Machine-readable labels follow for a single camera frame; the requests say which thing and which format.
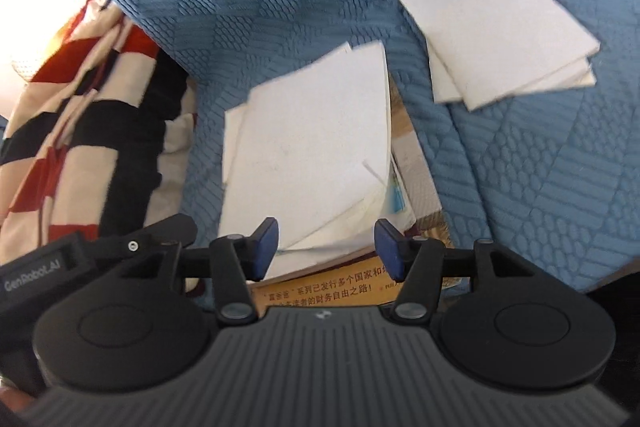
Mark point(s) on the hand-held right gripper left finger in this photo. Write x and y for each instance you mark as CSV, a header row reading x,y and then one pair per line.
x,y
265,247

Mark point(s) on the striped fleece blanket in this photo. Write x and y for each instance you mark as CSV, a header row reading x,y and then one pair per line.
x,y
75,132

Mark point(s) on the purple and yellow book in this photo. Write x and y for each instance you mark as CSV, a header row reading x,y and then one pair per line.
x,y
325,292

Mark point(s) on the landscape painting cover book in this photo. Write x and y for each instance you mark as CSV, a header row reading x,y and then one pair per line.
x,y
425,187

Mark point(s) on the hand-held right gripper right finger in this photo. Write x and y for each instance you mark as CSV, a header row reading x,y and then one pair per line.
x,y
387,247

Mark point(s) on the white paper sheet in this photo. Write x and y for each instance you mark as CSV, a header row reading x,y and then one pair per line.
x,y
442,82
500,32
231,157
310,147

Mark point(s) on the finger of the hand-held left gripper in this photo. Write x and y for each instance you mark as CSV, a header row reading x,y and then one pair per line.
x,y
150,234

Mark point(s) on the photo brochure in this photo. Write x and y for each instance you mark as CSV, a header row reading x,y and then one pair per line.
x,y
400,202

